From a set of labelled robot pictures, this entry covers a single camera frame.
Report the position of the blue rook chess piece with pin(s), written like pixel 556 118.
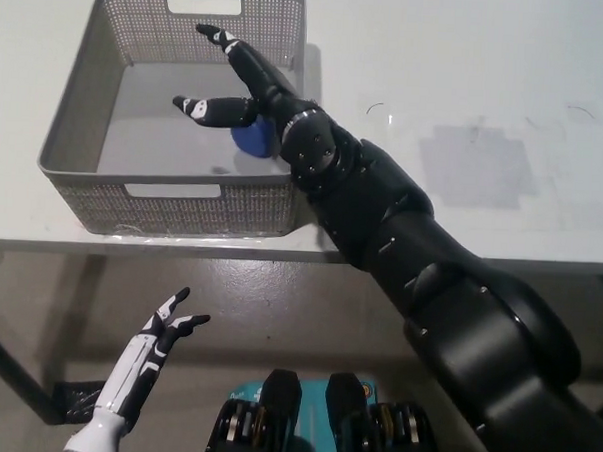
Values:
pixel 252 141

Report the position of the black floor tape patch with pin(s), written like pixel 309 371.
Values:
pixel 81 401

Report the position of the black metal table leg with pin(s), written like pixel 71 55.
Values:
pixel 15 368

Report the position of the grey perforated plastic basket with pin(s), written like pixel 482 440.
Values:
pixel 151 119

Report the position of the grey tape patch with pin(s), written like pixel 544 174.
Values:
pixel 476 166

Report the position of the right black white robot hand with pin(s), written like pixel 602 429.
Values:
pixel 260 79

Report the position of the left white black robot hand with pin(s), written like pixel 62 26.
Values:
pixel 140 364

